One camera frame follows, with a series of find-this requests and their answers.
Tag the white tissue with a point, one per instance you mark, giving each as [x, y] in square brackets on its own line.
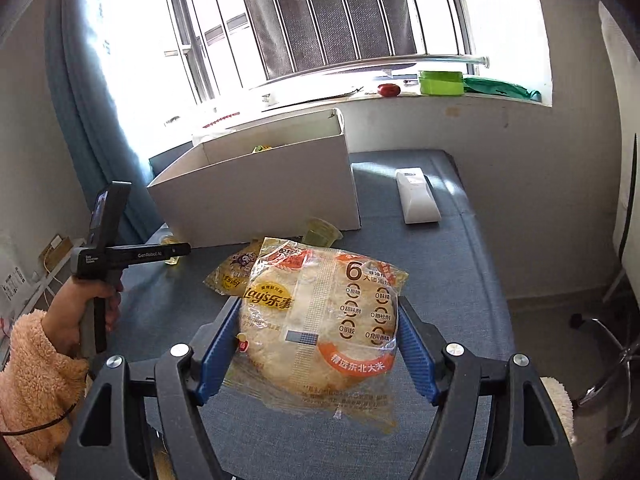
[210, 136]

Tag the blue curtain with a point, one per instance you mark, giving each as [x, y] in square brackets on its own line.
[75, 110]

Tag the white remote control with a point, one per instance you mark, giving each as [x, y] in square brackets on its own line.
[417, 195]

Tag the person's left hand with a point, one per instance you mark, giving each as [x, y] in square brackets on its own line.
[65, 315]

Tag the green plastic bag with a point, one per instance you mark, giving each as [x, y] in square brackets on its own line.
[500, 89]

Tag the metal chair base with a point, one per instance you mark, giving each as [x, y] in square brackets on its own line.
[607, 332]

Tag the yellow cartoon snack packet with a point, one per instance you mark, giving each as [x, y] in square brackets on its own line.
[232, 270]

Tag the green round container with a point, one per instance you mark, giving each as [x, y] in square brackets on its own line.
[440, 82]

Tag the brown cardboard box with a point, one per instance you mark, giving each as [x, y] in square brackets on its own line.
[55, 252]

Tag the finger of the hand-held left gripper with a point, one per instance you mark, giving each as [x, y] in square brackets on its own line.
[182, 249]

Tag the red round object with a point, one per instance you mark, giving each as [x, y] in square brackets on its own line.
[388, 89]

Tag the cream fluffy cloth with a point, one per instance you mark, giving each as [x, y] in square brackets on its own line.
[557, 405]

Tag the clear yellow jelly cup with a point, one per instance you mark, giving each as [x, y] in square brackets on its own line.
[320, 232]
[172, 259]

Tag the white cardboard box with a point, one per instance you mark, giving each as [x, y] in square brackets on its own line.
[260, 200]

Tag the dark grey hanging cloth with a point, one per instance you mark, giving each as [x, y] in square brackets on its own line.
[340, 25]

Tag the metal window railing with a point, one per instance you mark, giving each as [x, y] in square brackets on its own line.
[425, 57]

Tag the white cloth on chair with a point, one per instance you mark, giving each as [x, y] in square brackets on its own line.
[625, 135]

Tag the orange rice cracker packet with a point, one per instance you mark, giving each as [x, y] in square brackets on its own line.
[320, 310]

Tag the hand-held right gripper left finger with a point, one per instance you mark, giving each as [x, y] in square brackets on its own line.
[220, 355]

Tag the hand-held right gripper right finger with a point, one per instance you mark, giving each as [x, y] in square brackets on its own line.
[415, 350]

